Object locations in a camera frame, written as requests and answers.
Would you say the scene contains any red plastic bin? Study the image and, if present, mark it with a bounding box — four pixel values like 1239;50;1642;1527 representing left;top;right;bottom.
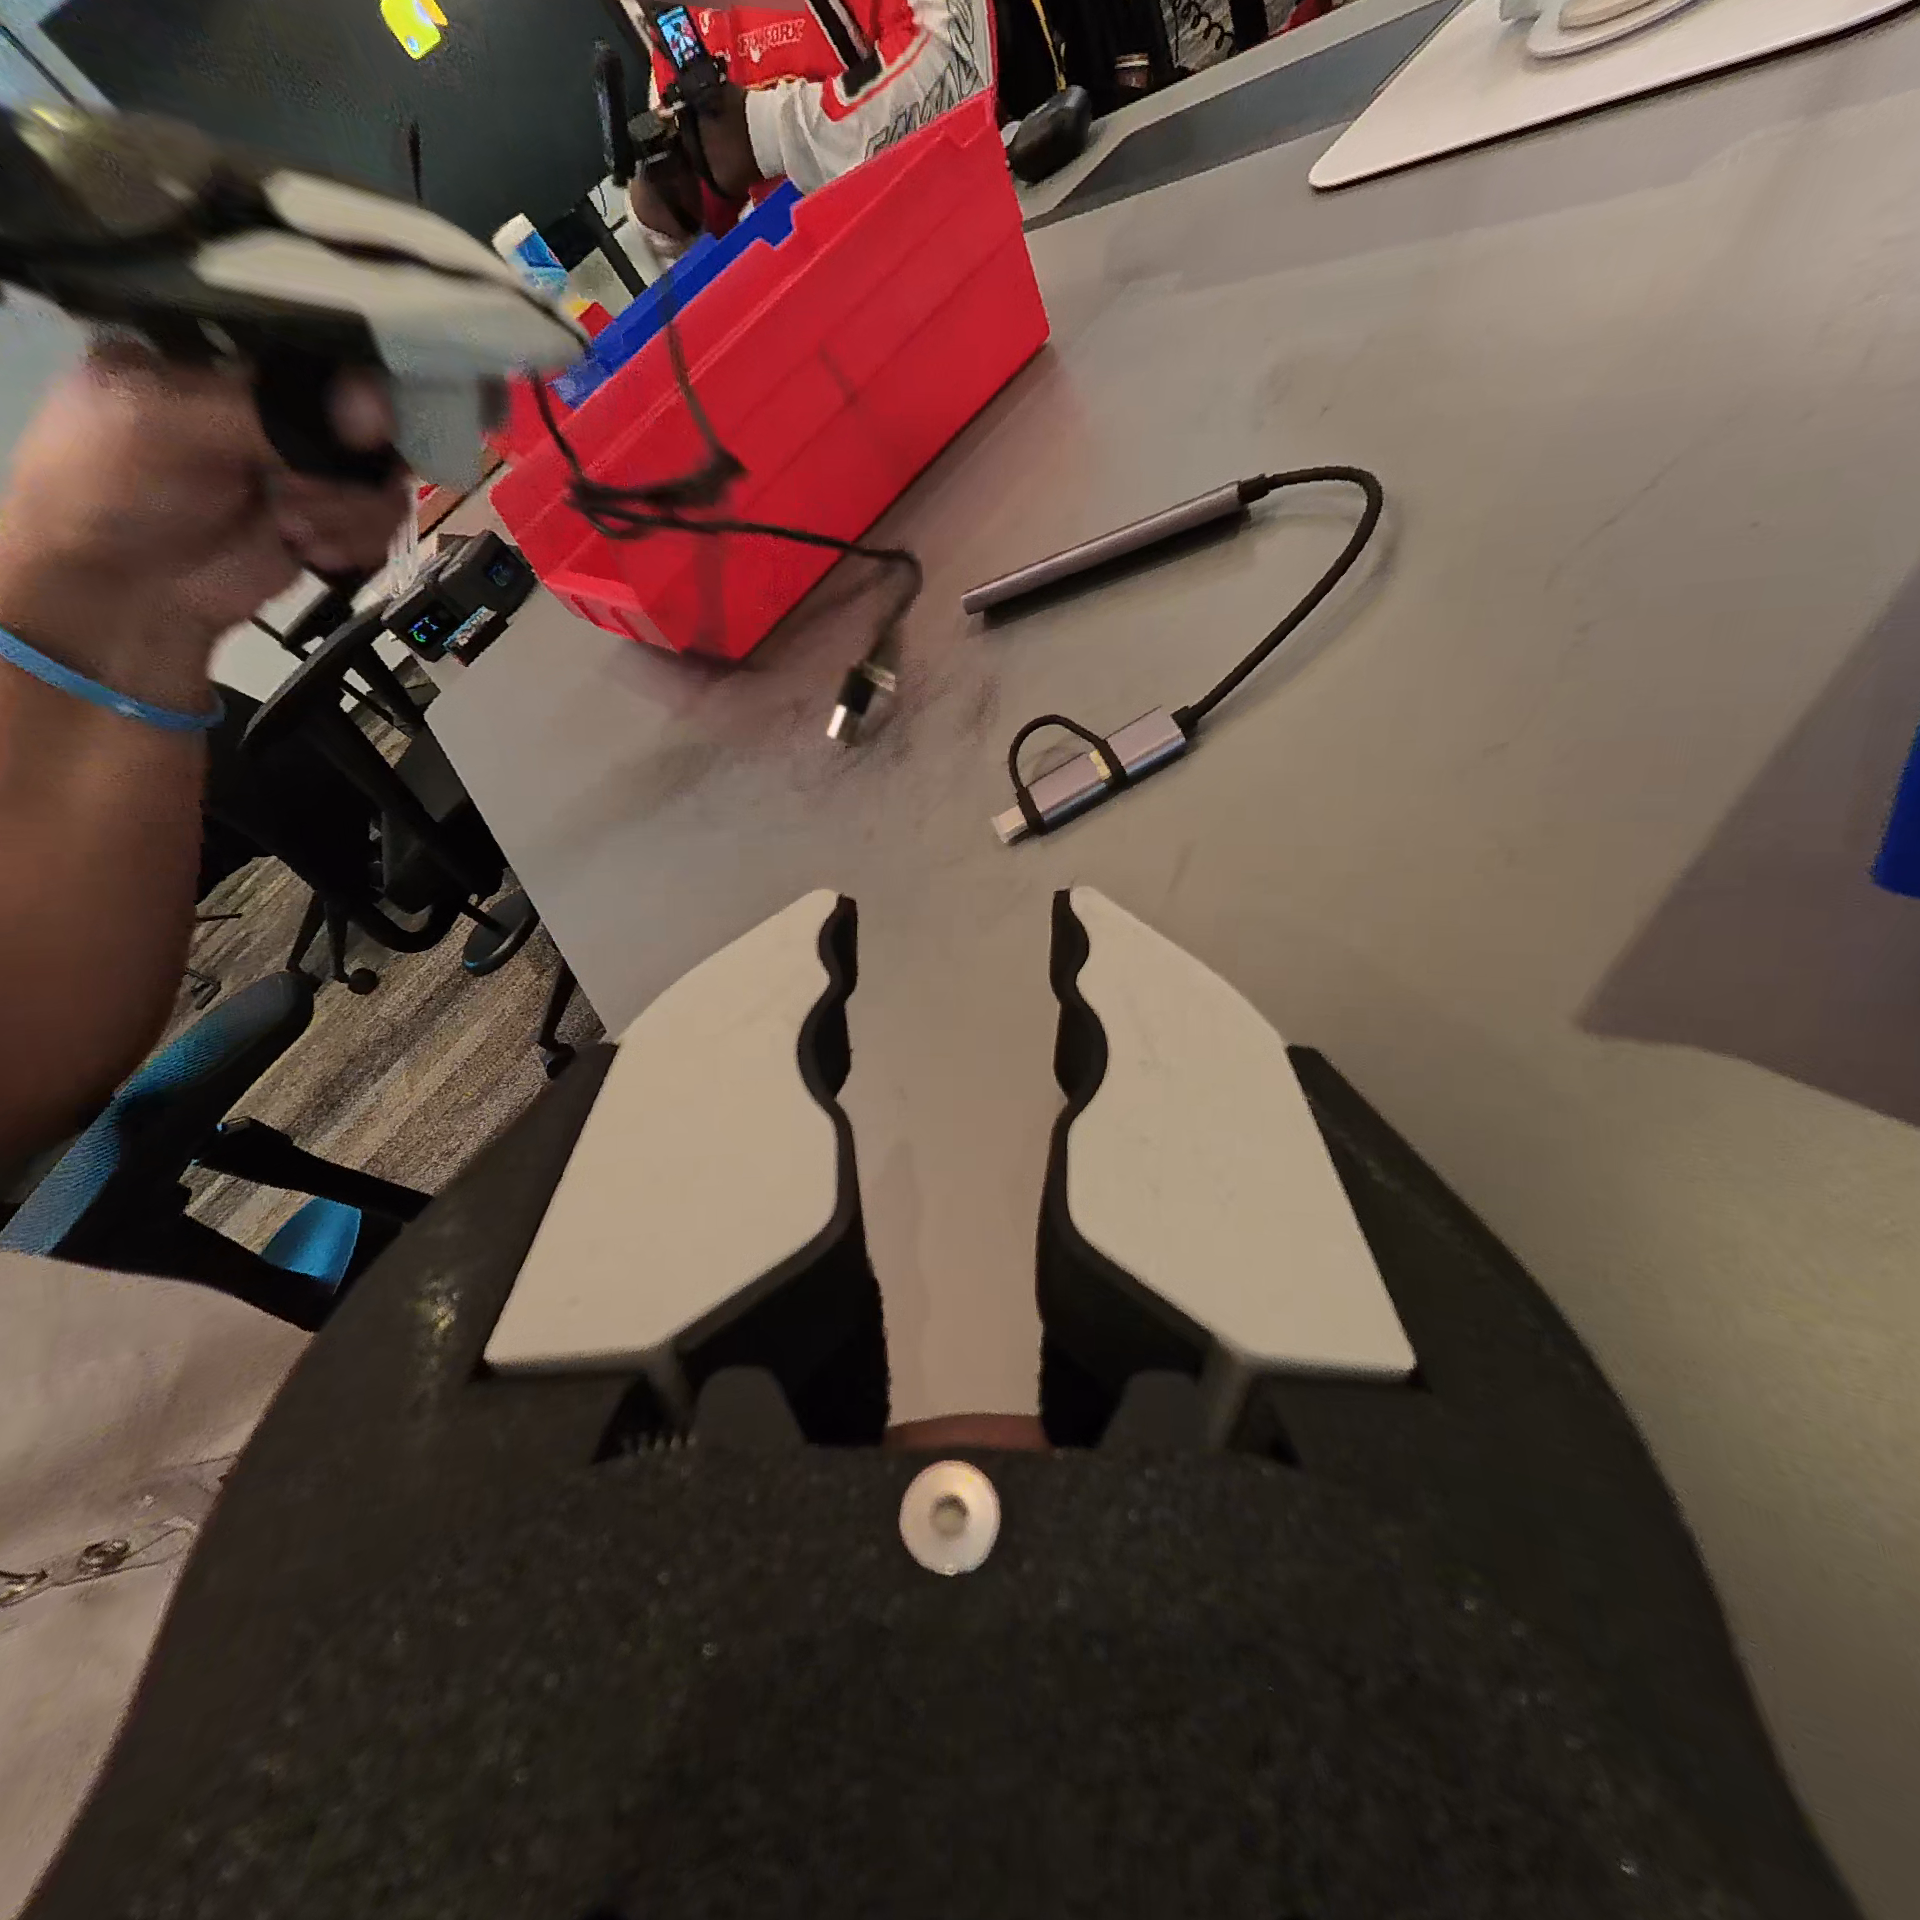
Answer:
486;92;1052;662

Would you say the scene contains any black charger box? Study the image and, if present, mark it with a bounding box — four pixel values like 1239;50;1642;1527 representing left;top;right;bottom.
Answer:
382;535;539;665

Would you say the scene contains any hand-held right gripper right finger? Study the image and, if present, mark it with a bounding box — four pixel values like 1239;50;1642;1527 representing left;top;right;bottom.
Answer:
1039;884;1421;1449

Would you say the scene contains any blue wristband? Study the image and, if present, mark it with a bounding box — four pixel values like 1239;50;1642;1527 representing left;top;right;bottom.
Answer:
0;622;231;737

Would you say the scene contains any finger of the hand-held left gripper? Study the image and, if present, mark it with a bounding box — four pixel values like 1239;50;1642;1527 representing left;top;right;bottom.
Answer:
262;167;528;309
195;239;591;379

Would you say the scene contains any black panel yellow sticker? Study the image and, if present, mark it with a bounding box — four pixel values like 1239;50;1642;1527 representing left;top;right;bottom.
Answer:
42;0;637;249

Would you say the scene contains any white folding stand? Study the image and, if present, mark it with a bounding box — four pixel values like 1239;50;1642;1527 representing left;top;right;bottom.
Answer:
1308;0;1920;192

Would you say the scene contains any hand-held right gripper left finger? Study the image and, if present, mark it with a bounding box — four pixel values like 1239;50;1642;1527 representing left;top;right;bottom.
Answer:
483;887;891;1449

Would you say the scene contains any black usb cable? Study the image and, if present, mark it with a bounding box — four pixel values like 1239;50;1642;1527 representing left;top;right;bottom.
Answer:
528;270;929;747

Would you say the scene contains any dark grey usb hub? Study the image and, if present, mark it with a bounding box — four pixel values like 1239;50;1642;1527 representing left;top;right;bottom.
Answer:
960;463;1386;846

